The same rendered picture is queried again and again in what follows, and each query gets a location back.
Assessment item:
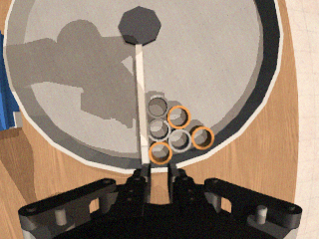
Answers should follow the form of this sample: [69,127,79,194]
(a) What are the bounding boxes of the blue open tray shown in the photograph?
[0,30,23,130]

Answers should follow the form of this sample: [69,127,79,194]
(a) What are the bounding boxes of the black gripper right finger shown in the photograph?
[167,163,303,239]

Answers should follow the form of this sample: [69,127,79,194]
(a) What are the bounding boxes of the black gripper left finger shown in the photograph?
[18,163,152,239]

